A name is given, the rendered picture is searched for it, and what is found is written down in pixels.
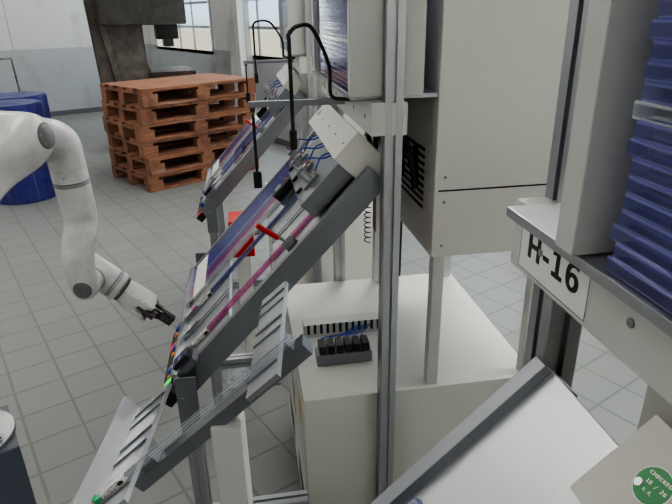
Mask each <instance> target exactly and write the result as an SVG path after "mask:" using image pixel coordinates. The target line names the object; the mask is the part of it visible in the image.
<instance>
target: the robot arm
mask: <svg viewBox="0 0 672 504"><path fill-rule="evenodd" d="M45 162H47V165H48V169H49V173H50V176H51V180H52V184H53V187H54V191H55V195H56V198H57V202H58V205H59V209H60V212H61V216H62V220H63V232H62V240H61V258H62V264H63V269H64V272H65V276H66V279H67V282H68V285H69V288H70V290H71V291H72V293H73V294H74V295H75V296H76V297H77V298H79V299H83V300H87V299H91V298H93V297H94V296H96V295H97V293H98V292H100V293H101V294H103V295H105V296H106V297H108V298H109V299H113V298H114V300H116V301H117V302H118V303H119V304H120V305H121V306H122V307H124V308H125V309H126V310H127V311H129V312H130V313H132V314H133V315H134V316H136V317H137V318H139V319H140V320H142V321H144V320H146V318H147V317H148V318H149V319H150V320H152V319H153V318H155V319H159V320H160V321H162V322H163V323H165V324H166V325H168V326H170V325H171V324H172V322H173V321H174V320H175V318H176V316H175V315H174V314H172V313H171V312H169V311H168V310H166V309H165V308H164V307H163V306H162V305H160V304H159V300H158V299H157V296H156V294H154V293H153V292H152V291H150V290H149V289H147V288H145V287H144V286H142V285H140V284H138V283H137V282H135V281H133V280H132V279H131V278H129V275H128V274H127V273H126V272H124V271H122V270H121V269H119V268H117V267H116V266H114V265H113V264H111V263H110V262H108V261H107V260H105V259H104V258H102V257H101V256H99V255H98V254H96V253H95V252H94V249H95V238H96V232H97V228H98V212H97V208H96V203H95V199H94V194H93V190H92V185H91V181H90V177H89V172H88V168H87V164H86V160H85V155H84V151H83V147H82V144H81V141H80V139H79V137H78V135H77V134H76V132H75V131H74V130H73V129H72V128H71V127H69V126H68V125H66V124H65V123H63V122H60V121H58V120H54V119H50V118H44V117H41V116H39V115H37V114H34V113H29V112H20V111H0V201H1V200H2V198H3V197H4V196H5V195H6V193H7V192H8V191H9V190H10V189H11V188H12V187H13V186H14V185H16V184H17V183H18V182H20V181H21V180H23V179H24V178H25V177H27V176H28V175H30V174H31V173H33V172H34V171H36V170H37V169H38V168H39V167H41V166H42V165H43V164H44V163H45ZM164 309H165V310H164ZM15 429H16V423H15V420H14V418H13V416H12V415H11V414H10V413H8V412H6V411H3V410H0V449H2V448H3V447H4V446H5V445H6V444H7V443H8V442H9V441H10V439H11V438H12V437H13V435H14V433H15Z"/></svg>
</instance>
